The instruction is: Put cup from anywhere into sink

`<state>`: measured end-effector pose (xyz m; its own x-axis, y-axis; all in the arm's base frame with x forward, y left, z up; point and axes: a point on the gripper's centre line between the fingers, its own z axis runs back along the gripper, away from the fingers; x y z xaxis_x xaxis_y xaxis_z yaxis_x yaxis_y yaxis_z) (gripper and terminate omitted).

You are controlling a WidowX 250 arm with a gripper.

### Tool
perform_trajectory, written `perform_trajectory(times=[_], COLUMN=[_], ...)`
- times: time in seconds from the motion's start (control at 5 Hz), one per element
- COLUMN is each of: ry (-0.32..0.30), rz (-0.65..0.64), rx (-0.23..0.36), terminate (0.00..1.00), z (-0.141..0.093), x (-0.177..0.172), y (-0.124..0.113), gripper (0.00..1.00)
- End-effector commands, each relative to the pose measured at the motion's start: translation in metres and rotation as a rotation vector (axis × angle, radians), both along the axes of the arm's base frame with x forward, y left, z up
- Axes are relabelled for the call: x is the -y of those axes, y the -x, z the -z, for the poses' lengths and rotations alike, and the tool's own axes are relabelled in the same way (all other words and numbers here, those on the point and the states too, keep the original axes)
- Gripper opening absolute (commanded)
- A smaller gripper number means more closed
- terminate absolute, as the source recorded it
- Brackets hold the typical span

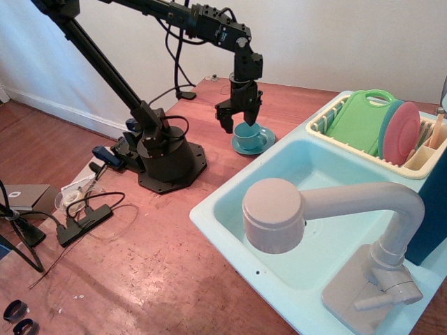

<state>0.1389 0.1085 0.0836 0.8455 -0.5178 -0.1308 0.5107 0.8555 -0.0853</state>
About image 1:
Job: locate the black usb hub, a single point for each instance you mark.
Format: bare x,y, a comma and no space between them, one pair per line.
77,229

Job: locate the grey toy faucet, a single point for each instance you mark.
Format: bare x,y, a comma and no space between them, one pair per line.
353,237

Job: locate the grey box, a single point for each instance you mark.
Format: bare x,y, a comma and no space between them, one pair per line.
32,197

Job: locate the teal saucer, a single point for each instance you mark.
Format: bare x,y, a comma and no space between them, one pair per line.
267,137

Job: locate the blue clamp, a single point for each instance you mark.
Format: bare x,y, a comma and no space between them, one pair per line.
103,154

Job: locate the green cutting board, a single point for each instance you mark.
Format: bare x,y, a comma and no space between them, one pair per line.
359,121

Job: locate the pink plate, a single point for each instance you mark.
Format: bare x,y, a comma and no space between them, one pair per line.
402,134

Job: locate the dark blue sink backsplash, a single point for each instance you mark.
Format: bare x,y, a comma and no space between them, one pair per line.
432,231

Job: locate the teal plate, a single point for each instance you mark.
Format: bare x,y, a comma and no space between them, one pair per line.
386,120

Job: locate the clear plastic bag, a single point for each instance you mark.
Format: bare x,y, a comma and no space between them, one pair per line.
76,191

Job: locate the light blue toy sink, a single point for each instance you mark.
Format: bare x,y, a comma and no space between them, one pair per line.
293,283

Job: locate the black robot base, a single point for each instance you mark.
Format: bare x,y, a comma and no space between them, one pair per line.
164,163

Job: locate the black power plug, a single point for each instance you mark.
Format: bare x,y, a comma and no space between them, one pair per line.
33,235

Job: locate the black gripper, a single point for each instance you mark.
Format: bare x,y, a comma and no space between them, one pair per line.
245,98

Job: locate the cream dish rack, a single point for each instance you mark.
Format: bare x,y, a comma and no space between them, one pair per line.
417,166

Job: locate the peach toy utensil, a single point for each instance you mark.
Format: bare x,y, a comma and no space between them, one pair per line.
437,127

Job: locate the teal cup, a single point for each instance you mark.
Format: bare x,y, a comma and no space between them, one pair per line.
248,137

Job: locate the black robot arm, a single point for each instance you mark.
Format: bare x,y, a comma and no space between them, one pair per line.
209,24

